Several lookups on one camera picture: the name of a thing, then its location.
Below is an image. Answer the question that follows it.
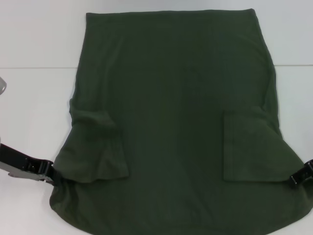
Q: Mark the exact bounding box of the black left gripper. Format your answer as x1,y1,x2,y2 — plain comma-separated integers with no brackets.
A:
0,143,64,188

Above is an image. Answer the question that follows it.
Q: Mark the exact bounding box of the dark green t-shirt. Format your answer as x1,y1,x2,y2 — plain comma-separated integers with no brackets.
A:
48,8,306,235

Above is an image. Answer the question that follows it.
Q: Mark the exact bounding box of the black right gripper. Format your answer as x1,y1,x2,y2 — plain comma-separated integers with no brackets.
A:
290,158,313,189

